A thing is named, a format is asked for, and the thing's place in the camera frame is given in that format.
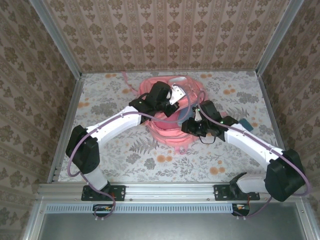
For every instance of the grey metal panel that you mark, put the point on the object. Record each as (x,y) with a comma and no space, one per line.
(162,227)

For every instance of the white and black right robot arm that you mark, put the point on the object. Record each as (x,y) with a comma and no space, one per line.
(250,146)

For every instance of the aluminium frame post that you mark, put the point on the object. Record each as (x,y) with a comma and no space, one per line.
(278,37)
(57,37)

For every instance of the dark teal pencil case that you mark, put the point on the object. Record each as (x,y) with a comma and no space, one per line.
(246,125)

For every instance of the aluminium mounting rail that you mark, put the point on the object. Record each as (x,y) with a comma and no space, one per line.
(170,191)

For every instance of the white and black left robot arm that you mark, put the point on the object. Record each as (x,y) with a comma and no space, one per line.
(117,122)

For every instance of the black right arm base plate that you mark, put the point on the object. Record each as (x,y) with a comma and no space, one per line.
(221,192)

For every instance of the floral table cover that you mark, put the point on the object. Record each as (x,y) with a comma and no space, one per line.
(175,162)

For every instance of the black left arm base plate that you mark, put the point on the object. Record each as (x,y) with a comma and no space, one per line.
(120,192)

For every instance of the pink student backpack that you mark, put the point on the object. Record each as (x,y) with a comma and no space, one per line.
(165,132)

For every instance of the aluminium side rail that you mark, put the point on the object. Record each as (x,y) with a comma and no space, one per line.
(269,105)
(72,105)

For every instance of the thin aluminium rear rail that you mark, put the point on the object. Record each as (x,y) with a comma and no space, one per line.
(225,71)

